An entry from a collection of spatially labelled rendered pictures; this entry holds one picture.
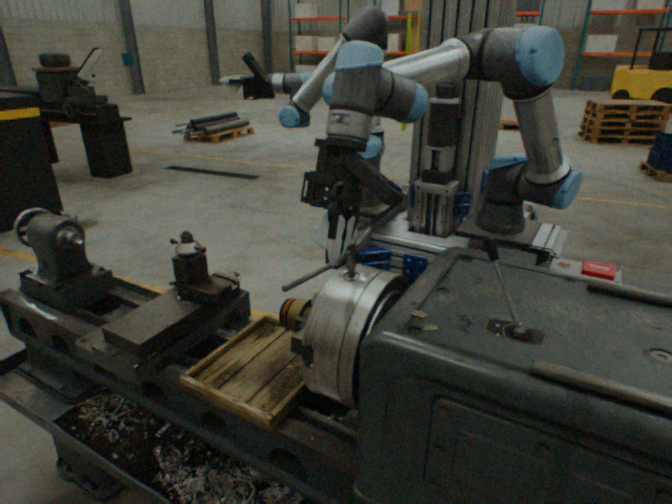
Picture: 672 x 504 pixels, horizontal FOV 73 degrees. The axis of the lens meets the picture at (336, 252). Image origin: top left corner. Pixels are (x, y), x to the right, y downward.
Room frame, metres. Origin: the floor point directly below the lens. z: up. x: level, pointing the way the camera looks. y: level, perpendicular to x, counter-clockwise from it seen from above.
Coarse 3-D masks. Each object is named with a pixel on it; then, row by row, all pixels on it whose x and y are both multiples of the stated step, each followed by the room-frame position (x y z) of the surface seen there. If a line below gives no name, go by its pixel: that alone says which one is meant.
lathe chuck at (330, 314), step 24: (360, 264) 0.95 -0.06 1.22; (336, 288) 0.83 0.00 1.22; (360, 288) 0.82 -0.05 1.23; (312, 312) 0.80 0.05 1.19; (336, 312) 0.78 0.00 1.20; (312, 336) 0.77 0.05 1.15; (336, 336) 0.75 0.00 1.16; (336, 360) 0.73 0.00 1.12; (312, 384) 0.76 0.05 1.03; (336, 384) 0.72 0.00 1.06
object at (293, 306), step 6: (288, 300) 0.97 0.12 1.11; (294, 300) 0.97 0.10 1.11; (300, 300) 0.96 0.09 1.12; (306, 300) 0.95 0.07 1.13; (282, 306) 0.95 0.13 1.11; (288, 306) 0.95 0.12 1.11; (294, 306) 0.94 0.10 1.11; (300, 306) 0.93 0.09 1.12; (306, 306) 0.94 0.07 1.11; (282, 312) 0.94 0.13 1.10; (288, 312) 0.93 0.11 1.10; (294, 312) 0.93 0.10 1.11; (300, 312) 0.92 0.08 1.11; (306, 312) 0.93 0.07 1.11; (282, 318) 0.94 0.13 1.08; (288, 318) 0.92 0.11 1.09; (294, 318) 0.92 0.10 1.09; (282, 324) 0.94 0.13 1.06; (288, 324) 0.92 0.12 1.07; (294, 324) 0.91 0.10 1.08; (294, 330) 0.92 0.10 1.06
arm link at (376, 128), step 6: (384, 12) 1.76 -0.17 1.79; (384, 36) 1.70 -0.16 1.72; (378, 42) 1.69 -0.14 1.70; (384, 42) 1.71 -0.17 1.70; (384, 48) 1.71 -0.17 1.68; (378, 120) 1.72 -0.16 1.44; (372, 126) 1.71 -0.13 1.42; (378, 126) 1.72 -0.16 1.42; (372, 132) 1.69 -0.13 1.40; (378, 132) 1.70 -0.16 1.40; (384, 144) 1.78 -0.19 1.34; (384, 150) 1.77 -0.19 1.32
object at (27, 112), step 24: (0, 96) 4.53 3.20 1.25; (24, 96) 4.61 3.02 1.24; (0, 120) 4.37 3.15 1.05; (24, 120) 4.55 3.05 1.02; (0, 144) 4.33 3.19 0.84; (24, 144) 4.50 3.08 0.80; (0, 168) 4.28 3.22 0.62; (24, 168) 4.45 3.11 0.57; (48, 168) 4.64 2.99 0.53; (0, 192) 4.22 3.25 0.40; (24, 192) 4.40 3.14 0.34; (48, 192) 4.59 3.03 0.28; (0, 216) 4.17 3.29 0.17
